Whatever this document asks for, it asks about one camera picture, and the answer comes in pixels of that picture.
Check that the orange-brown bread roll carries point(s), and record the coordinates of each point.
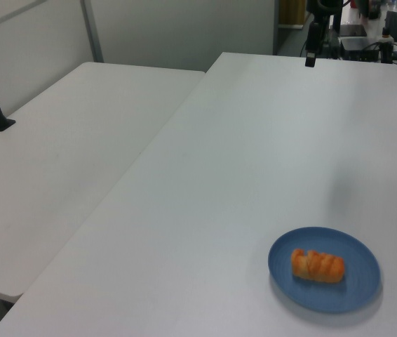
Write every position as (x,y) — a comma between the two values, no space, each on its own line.
(316,267)

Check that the white side table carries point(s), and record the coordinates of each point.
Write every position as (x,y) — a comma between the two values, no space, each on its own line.
(61,158)

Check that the short black stand with clamp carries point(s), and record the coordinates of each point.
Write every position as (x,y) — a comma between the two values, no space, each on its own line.
(313,38)

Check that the light wooden cabinet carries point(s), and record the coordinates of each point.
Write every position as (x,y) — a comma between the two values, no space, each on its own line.
(291,12)

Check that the blue round plate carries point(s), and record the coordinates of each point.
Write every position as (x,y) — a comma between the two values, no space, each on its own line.
(353,291)

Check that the black equipment box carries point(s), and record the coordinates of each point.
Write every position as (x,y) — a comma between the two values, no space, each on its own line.
(360,49)

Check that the black overhead equipment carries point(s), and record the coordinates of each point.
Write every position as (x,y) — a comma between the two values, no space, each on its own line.
(324,7)

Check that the grey partition post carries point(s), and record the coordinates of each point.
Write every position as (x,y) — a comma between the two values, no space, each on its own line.
(93,31)

